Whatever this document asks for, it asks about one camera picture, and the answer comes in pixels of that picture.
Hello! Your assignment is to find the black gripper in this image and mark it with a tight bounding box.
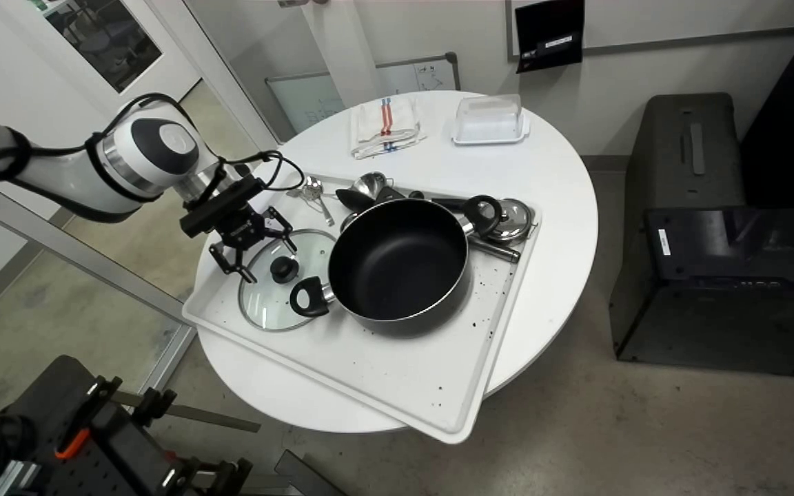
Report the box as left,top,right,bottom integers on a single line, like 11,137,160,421
207,205,302,286

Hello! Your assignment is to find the glass lid with black knob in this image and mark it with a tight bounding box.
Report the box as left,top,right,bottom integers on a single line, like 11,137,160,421
237,226,340,337

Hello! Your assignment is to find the silver metal utensil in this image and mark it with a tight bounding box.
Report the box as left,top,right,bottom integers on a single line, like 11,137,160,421
298,175,336,230

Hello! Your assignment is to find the leaning glass panel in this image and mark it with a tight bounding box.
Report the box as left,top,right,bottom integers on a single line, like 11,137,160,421
265,73,350,135

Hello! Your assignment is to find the white towel with red stripe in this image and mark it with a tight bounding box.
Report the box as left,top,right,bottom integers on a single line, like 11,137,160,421
349,93,427,161

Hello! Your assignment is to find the white speckled plastic tray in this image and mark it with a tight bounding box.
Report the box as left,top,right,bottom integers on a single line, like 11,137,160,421
179,168,543,449

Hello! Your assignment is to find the small whiteboard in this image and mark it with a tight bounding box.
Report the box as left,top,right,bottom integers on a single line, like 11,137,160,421
372,53,463,96

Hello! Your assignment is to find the clear plastic container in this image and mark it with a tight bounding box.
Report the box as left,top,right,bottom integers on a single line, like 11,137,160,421
449,93,533,148

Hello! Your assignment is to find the black workbench with clamps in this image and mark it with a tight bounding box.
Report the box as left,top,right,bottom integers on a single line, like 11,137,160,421
0,354,254,496

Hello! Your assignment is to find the black equipment case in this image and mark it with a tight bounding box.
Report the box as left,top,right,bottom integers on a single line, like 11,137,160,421
609,91,794,377

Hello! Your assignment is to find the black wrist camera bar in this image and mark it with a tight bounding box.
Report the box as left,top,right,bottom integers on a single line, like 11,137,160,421
176,177,270,241

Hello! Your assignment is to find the metal ladle with black handle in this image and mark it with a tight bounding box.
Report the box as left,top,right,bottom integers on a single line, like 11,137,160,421
335,170,415,216

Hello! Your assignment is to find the black pot with loop handles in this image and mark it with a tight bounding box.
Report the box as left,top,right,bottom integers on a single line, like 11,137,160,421
288,191,510,326

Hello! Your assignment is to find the grey metal frame beam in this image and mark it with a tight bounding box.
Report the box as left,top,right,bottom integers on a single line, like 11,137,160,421
0,168,201,394

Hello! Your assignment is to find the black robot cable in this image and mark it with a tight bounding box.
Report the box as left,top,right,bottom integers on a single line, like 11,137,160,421
0,91,310,201

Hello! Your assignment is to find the framed wall poster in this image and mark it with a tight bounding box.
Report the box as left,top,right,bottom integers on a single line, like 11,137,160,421
29,0,165,93

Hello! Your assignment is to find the black wall screen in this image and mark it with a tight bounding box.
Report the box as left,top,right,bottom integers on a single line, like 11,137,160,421
514,0,588,74

